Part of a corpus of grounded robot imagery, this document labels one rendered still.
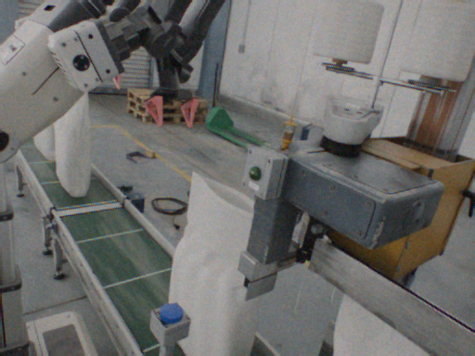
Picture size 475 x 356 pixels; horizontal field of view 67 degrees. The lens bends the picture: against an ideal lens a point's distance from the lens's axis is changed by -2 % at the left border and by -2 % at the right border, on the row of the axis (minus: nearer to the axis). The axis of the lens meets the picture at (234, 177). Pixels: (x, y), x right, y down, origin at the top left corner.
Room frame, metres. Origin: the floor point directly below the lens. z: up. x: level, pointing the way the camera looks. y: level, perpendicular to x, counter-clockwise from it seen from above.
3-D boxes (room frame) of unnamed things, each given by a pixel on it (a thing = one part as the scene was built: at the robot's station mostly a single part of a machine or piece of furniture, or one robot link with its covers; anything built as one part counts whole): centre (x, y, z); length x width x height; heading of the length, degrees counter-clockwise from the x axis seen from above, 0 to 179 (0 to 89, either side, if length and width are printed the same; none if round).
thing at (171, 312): (0.76, 0.10, 0.84); 0.06 x 0.06 x 0.02
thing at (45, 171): (2.91, 1.63, 0.34); 2.21 x 0.39 x 0.09; 42
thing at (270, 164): (0.72, -0.06, 1.29); 0.08 x 0.05 x 0.09; 42
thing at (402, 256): (0.99, -0.48, 1.18); 0.34 x 0.25 x 0.31; 132
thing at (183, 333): (0.76, 0.10, 0.81); 0.08 x 0.08 x 0.06; 42
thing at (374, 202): (0.74, -0.24, 1.21); 0.30 x 0.25 x 0.30; 42
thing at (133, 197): (2.40, 0.75, 0.35); 0.30 x 0.15 x 0.15; 42
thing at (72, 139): (2.37, 1.15, 0.74); 0.47 x 0.22 x 0.72; 40
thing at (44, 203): (2.89, 1.61, 0.35); 2.26 x 0.48 x 0.14; 42
